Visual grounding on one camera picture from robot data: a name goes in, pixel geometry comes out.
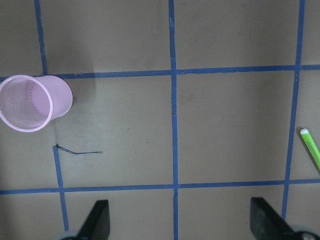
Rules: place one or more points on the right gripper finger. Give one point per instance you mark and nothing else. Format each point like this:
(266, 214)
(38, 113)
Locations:
(266, 223)

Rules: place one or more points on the pink mesh cup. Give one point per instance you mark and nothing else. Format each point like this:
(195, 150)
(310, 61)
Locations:
(28, 104)

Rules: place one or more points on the green highlighter pen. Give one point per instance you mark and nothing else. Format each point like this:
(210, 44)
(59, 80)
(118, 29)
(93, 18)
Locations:
(311, 146)

